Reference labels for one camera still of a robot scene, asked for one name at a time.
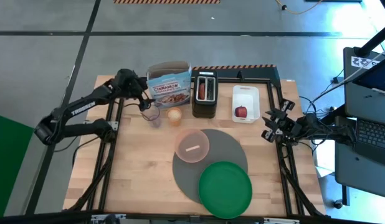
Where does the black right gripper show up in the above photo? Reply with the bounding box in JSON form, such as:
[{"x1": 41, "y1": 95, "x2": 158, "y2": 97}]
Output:
[{"x1": 261, "y1": 99, "x2": 303, "y2": 143}]

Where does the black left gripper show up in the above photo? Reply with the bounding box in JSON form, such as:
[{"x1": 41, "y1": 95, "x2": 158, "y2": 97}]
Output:
[{"x1": 130, "y1": 76, "x2": 156, "y2": 112}]

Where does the clear plastic cup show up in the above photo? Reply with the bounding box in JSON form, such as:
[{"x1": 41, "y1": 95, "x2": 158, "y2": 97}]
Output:
[{"x1": 141, "y1": 105, "x2": 162, "y2": 128}]

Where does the blue cinnamon squares cereal box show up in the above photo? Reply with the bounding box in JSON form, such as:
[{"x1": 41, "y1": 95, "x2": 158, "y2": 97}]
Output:
[{"x1": 146, "y1": 60, "x2": 193, "y2": 109}]

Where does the red apple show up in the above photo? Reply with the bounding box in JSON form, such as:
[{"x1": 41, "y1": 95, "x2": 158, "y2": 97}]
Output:
[{"x1": 234, "y1": 105, "x2": 248, "y2": 119}]

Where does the orange cup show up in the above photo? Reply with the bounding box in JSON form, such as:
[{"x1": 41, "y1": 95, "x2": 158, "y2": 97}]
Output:
[{"x1": 166, "y1": 107, "x2": 183, "y2": 127}]

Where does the white plastic bin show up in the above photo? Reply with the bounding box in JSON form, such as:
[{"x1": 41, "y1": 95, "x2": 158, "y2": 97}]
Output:
[{"x1": 231, "y1": 85, "x2": 261, "y2": 124}]

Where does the grey round woven placemat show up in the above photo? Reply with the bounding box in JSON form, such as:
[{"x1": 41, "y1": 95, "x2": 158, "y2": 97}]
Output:
[{"x1": 172, "y1": 129, "x2": 249, "y2": 205}]

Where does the black toaster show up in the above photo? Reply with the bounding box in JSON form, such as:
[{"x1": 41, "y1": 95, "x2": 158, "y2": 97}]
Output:
[{"x1": 191, "y1": 70, "x2": 219, "y2": 119}]

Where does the white box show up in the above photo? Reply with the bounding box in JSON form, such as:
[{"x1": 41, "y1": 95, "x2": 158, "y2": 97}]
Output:
[{"x1": 313, "y1": 133, "x2": 336, "y2": 179}]

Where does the black board with hazard stripes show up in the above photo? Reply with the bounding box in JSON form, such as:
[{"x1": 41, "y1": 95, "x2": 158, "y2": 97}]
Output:
[{"x1": 192, "y1": 64, "x2": 282, "y2": 90}]

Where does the pink translucent bowl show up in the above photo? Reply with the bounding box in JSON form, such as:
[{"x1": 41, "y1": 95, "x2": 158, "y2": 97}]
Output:
[{"x1": 174, "y1": 129, "x2": 211, "y2": 164}]

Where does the green plate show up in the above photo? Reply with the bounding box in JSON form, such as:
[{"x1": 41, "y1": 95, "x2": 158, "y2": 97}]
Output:
[{"x1": 197, "y1": 161, "x2": 253, "y2": 220}]

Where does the grey cart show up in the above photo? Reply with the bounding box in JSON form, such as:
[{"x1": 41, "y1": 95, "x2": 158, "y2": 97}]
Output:
[{"x1": 334, "y1": 46, "x2": 385, "y2": 200}]

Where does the black laptop keyboard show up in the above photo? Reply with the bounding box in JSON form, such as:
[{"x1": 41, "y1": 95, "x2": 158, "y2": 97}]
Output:
[{"x1": 353, "y1": 119, "x2": 385, "y2": 168}]

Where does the white paper label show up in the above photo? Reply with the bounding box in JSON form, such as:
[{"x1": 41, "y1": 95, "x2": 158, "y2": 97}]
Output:
[{"x1": 350, "y1": 55, "x2": 381, "y2": 70}]

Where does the dark screen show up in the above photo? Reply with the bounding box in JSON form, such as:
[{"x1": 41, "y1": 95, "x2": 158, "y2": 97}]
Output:
[{"x1": 352, "y1": 55, "x2": 385, "y2": 94}]

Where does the black diagonal pole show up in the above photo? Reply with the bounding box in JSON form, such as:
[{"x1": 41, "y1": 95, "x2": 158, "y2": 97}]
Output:
[{"x1": 354, "y1": 21, "x2": 385, "y2": 58}]

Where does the green floor mat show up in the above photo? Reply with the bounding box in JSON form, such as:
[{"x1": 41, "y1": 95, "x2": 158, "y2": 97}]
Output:
[{"x1": 0, "y1": 113, "x2": 34, "y2": 218}]

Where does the black front crossbar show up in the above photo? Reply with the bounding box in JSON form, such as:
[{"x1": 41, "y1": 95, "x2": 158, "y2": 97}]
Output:
[{"x1": 0, "y1": 210, "x2": 385, "y2": 224}]

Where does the black aluminium table frame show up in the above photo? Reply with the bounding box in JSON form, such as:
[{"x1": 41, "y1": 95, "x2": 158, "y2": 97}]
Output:
[{"x1": 64, "y1": 74, "x2": 330, "y2": 218}]

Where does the yellow floor cable with plug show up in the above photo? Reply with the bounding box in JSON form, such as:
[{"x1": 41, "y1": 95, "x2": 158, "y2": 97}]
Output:
[{"x1": 275, "y1": 0, "x2": 324, "y2": 16}]

